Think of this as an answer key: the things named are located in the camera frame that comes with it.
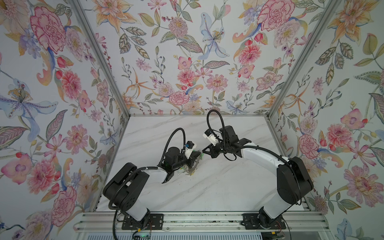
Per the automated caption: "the aluminium corner post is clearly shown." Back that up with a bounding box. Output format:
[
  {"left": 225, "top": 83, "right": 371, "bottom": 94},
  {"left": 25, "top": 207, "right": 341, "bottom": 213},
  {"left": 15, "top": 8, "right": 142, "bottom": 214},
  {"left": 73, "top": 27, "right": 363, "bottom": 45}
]
[
  {"left": 266, "top": 1, "right": 340, "bottom": 120},
  {"left": 67, "top": 0, "right": 131, "bottom": 118}
]

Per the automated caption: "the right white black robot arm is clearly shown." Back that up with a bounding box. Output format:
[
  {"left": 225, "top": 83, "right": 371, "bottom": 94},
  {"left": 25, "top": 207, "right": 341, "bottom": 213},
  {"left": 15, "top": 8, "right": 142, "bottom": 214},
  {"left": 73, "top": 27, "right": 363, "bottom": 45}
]
[{"left": 203, "top": 126, "right": 314, "bottom": 229}]

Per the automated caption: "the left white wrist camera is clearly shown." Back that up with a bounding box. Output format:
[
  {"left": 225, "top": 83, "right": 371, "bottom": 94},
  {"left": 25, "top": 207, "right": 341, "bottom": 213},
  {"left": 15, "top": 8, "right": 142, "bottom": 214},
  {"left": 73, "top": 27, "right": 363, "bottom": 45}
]
[{"left": 184, "top": 141, "right": 197, "bottom": 159}]

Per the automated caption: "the large metal keyring with keys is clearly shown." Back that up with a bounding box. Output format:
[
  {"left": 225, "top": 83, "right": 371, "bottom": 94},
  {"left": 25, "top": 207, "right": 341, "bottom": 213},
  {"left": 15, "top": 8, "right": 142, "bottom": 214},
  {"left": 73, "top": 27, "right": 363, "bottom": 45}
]
[{"left": 181, "top": 150, "right": 204, "bottom": 176}]

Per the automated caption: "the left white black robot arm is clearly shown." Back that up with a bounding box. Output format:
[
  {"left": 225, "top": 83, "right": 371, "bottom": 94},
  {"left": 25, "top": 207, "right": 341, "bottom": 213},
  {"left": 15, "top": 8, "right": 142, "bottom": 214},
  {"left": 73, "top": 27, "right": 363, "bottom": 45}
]
[{"left": 103, "top": 146, "right": 202, "bottom": 229}]

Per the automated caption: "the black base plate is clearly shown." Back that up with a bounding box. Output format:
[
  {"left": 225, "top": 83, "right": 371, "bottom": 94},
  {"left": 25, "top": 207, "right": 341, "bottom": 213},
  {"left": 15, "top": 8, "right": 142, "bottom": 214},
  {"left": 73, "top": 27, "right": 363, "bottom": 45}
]
[
  {"left": 122, "top": 214, "right": 164, "bottom": 231},
  {"left": 241, "top": 213, "right": 287, "bottom": 230}
]

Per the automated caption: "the aluminium mounting rail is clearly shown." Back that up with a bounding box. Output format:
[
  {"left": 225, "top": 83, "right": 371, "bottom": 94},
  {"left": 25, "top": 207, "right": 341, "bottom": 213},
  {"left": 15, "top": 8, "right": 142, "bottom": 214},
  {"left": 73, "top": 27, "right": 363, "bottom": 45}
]
[{"left": 74, "top": 211, "right": 330, "bottom": 234}]

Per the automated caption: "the right aluminium corner post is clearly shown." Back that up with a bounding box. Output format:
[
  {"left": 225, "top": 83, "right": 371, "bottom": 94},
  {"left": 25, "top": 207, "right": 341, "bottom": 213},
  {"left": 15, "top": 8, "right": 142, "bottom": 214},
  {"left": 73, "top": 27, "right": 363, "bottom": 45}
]
[{"left": 266, "top": 1, "right": 340, "bottom": 120}]

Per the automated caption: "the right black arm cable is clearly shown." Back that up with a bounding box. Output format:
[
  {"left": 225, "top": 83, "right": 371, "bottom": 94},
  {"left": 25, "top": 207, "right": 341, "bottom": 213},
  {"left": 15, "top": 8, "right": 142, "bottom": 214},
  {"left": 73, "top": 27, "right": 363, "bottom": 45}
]
[{"left": 206, "top": 109, "right": 228, "bottom": 145}]

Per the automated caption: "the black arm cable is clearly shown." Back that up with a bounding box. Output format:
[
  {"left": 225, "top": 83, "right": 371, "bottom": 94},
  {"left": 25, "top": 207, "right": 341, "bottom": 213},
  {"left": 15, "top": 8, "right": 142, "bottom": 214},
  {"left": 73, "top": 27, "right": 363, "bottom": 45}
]
[
  {"left": 206, "top": 109, "right": 228, "bottom": 145},
  {"left": 158, "top": 127, "right": 187, "bottom": 169}
]

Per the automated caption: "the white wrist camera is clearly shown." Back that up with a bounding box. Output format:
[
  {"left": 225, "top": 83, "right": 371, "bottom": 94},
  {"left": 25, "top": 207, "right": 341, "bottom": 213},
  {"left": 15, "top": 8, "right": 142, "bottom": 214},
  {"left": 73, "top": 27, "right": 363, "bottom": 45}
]
[
  {"left": 203, "top": 129, "right": 220, "bottom": 146},
  {"left": 184, "top": 141, "right": 197, "bottom": 159}
]

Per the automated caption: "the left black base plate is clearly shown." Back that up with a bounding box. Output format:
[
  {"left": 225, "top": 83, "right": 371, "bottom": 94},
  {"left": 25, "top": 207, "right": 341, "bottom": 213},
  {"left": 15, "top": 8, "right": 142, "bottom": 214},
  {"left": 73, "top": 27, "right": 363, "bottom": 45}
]
[{"left": 122, "top": 214, "right": 164, "bottom": 231}]

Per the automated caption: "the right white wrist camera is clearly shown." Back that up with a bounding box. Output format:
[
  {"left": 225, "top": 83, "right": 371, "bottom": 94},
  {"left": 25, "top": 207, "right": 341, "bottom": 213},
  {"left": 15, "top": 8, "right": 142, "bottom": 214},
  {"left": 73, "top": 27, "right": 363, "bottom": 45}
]
[{"left": 203, "top": 129, "right": 220, "bottom": 146}]

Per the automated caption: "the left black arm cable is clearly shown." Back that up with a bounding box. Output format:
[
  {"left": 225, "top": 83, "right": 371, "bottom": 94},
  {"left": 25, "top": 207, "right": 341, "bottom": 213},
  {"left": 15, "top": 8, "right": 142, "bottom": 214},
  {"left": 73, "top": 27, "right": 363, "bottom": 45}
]
[{"left": 158, "top": 127, "right": 187, "bottom": 169}]

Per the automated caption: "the left aluminium corner post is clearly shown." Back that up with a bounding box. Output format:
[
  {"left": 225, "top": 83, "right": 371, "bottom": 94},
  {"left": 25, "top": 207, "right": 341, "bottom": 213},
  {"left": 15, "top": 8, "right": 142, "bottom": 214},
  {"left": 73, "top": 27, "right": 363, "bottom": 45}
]
[{"left": 67, "top": 0, "right": 131, "bottom": 118}]

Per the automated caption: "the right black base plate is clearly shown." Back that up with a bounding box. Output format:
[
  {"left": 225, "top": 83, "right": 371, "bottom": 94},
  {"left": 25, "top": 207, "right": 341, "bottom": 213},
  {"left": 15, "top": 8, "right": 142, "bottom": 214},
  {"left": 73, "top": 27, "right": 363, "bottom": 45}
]
[{"left": 241, "top": 213, "right": 287, "bottom": 230}]

